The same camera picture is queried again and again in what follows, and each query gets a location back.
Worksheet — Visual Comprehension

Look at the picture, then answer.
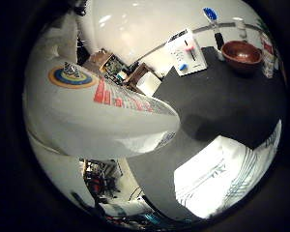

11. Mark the white spray bottle red label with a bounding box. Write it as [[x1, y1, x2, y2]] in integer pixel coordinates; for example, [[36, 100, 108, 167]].
[[22, 61, 182, 161]]

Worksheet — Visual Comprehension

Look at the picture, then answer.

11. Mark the small white bottle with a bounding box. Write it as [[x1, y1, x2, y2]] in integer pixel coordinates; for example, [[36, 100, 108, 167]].
[[233, 16, 249, 43]]

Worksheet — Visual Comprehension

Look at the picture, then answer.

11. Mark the white cloth with dark stripes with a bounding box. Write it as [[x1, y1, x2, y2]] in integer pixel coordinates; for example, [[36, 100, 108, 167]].
[[173, 119, 283, 220]]

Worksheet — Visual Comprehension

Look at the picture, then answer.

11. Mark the wooden shelf with clutter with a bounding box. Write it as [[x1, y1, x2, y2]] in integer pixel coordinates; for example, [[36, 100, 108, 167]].
[[98, 52, 127, 85]]

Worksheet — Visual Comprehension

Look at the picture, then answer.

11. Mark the open wooden box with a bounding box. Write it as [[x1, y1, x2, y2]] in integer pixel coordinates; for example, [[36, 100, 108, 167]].
[[124, 62, 154, 95]]

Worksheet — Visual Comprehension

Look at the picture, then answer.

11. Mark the white cube box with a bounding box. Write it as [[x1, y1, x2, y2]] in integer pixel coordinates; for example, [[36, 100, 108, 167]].
[[135, 71, 162, 98]]

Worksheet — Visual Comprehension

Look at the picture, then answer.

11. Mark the white printed carton box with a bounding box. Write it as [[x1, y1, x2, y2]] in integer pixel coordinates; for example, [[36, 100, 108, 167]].
[[163, 28, 209, 77]]

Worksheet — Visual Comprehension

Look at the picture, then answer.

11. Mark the blue headed brush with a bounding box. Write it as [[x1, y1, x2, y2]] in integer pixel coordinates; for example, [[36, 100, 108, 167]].
[[202, 7, 226, 52]]

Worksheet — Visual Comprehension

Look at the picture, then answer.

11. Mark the dark grey table mat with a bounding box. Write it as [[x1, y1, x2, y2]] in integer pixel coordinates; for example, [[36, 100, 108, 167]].
[[127, 46, 288, 221]]

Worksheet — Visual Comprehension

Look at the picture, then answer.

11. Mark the dark red wooden bowl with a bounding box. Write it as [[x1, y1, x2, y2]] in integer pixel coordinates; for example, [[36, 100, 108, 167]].
[[220, 40, 264, 75]]

